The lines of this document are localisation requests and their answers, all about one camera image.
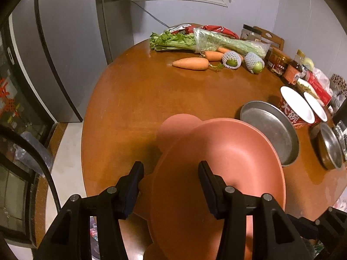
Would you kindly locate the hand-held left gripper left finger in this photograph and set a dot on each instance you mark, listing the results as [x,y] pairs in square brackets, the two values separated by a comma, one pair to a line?
[132,185]

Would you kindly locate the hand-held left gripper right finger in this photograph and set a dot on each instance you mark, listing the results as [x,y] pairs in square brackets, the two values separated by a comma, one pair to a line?
[210,187]

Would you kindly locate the pink bear-shaped plate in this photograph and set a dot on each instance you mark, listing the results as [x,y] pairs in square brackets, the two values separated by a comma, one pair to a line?
[233,151]

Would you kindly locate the large round metal plate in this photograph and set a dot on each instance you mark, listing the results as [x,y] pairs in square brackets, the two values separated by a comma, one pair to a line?
[271,130]

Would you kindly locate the small round metal plate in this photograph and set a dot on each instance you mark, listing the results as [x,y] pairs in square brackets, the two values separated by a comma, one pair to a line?
[329,146]

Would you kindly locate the black bottle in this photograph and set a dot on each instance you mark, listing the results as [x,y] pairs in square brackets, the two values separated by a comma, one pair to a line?
[340,120]

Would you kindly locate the red paper bowl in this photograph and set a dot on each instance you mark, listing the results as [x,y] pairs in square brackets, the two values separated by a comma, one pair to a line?
[294,105]
[315,108]

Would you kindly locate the large carrot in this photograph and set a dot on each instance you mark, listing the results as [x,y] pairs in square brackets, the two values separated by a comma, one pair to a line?
[191,63]

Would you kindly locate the green fruit in foam net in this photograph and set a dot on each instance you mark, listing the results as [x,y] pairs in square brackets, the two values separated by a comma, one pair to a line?
[254,62]
[231,59]

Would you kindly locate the medium carrot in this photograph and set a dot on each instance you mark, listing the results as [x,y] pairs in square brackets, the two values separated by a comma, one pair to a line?
[212,55]

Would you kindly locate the dark glass cabinet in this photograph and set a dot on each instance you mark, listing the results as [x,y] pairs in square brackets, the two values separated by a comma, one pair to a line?
[16,119]

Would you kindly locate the small carrot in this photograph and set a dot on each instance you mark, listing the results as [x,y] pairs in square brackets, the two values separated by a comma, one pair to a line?
[223,49]

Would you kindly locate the white dish of pickled vegetables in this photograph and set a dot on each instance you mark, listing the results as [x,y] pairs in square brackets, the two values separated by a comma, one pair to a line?
[306,86]

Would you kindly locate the red-label sauce jar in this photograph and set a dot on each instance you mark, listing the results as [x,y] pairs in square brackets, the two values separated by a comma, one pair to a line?
[279,61]

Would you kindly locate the brown sauce bottle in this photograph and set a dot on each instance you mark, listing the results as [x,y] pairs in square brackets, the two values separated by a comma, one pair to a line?
[294,69]

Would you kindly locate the celery in plastic bag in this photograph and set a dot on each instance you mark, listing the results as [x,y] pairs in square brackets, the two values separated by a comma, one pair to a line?
[206,42]

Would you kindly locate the red tissue box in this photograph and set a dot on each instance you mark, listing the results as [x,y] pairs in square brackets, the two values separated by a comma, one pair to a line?
[318,85]

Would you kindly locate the red snack packet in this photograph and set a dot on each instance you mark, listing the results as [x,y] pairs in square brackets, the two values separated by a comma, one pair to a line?
[221,31]

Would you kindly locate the grey refrigerator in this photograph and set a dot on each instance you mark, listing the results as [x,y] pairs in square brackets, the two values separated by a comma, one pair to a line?
[62,46]

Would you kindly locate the pale yellow tape roll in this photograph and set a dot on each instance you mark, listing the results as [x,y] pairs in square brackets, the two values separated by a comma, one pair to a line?
[308,63]

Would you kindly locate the glass jar with black lid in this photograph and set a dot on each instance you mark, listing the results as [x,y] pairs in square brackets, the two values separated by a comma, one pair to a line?
[250,32]

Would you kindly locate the wooden chair back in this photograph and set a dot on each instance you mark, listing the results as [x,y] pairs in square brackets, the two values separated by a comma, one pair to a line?
[273,39]

